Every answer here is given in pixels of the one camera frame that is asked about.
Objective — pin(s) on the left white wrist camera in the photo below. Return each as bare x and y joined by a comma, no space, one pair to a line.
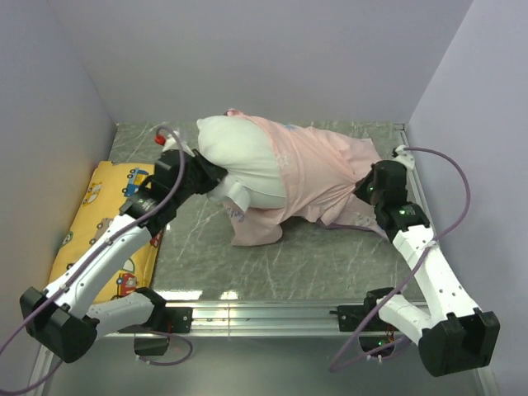
167,142

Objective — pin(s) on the right side aluminium rail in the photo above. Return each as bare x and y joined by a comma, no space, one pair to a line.
414,182

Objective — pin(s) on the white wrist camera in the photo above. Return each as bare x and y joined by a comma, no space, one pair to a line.
167,142
402,154

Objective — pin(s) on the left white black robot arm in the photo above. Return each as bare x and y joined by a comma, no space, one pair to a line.
64,317

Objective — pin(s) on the front aluminium rail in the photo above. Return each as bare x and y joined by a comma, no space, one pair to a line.
276,318

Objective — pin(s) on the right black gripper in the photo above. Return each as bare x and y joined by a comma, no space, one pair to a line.
361,189

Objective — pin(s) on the purple princess print pillowcase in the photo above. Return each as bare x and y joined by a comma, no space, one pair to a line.
319,170

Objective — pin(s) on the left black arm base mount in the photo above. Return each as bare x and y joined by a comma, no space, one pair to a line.
154,340

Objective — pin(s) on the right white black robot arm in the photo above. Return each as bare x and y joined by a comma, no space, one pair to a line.
454,334

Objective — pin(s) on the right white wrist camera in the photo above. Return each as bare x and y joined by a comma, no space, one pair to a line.
402,154

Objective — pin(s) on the yellow car print pillow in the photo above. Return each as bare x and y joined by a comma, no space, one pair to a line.
111,184

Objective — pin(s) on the white pillow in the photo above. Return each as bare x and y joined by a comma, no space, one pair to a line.
244,150

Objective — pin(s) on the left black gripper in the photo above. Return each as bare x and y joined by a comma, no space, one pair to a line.
209,170

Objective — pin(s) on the aluminium rail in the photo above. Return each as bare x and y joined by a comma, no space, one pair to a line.
276,318
414,182

